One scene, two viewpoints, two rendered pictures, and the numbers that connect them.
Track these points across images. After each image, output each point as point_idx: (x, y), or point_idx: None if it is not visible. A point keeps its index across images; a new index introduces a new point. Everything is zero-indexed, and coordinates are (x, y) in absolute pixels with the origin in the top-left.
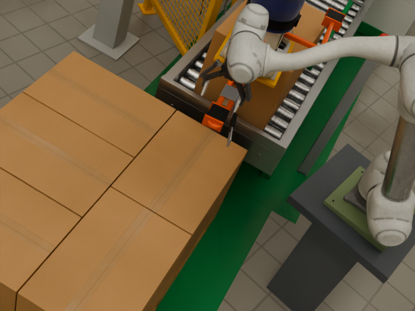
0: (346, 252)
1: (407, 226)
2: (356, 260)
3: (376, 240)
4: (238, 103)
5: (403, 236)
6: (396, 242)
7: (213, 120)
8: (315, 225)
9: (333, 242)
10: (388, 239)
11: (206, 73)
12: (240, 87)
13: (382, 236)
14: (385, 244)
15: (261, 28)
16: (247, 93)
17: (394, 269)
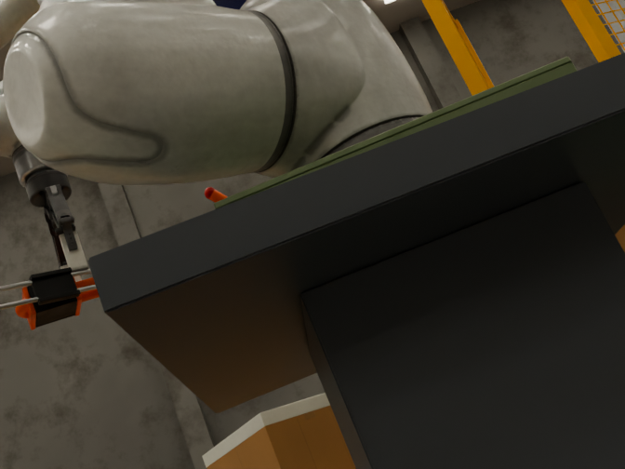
0: (363, 459)
1: (46, 7)
2: (149, 352)
3: (44, 163)
4: (62, 247)
5: (22, 38)
6: (33, 87)
7: (22, 299)
8: (193, 393)
9: (362, 468)
10: (21, 107)
11: (56, 252)
12: (55, 216)
13: (7, 114)
14: (34, 135)
15: (2, 94)
16: (54, 210)
17: (172, 226)
